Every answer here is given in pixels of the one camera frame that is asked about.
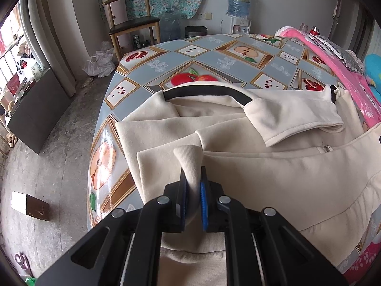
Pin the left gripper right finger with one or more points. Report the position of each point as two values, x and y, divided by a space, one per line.
222 213

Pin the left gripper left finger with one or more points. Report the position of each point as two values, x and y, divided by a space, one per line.
164 214

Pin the cream zip-up jacket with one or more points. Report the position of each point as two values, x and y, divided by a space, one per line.
304 153

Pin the brown and white box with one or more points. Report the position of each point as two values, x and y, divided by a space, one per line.
30 206

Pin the fruit-patterned bed sheet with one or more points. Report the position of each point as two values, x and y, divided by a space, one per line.
260 62

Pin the dark grey low cabinet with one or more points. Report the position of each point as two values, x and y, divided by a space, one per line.
33 118

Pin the white plastic bag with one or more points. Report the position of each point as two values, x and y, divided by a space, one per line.
101 63

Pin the pink floral blanket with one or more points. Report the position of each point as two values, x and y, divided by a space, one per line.
354 82

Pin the black trash bin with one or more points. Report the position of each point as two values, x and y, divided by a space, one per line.
195 31

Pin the white water dispenser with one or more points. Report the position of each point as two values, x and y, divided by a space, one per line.
240 25

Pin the empty clear water jug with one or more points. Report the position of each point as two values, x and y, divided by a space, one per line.
170 27

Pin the wooden chair with dark seat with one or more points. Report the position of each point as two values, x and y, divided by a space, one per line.
132 25

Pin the grey lace pillow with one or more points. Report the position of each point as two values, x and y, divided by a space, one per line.
347 57

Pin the white cylindrical appliance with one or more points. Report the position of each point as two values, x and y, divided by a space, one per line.
119 14

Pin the blue plush toy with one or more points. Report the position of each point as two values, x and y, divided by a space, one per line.
372 64

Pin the blue water bottle on dispenser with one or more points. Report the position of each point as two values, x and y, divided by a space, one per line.
239 8

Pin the grey curtain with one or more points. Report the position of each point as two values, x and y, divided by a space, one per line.
53 34

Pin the white wall socket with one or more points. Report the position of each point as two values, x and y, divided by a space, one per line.
205 15

